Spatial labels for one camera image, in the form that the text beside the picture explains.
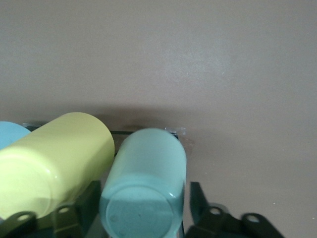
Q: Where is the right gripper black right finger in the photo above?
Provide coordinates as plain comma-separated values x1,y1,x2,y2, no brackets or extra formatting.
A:
184,181,282,238

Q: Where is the black wire cup rack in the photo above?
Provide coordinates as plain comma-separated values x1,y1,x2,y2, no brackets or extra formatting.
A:
23,121,187,159

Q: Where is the mint green cup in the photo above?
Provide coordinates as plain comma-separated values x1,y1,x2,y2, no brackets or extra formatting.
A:
99,128,187,238

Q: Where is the light blue cup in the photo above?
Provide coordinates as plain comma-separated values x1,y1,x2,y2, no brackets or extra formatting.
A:
0,120,32,152

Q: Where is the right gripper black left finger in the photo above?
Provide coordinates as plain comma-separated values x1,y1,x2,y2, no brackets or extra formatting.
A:
0,181,103,238

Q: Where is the yellow cup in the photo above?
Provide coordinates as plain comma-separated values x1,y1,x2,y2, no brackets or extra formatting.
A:
0,112,116,224

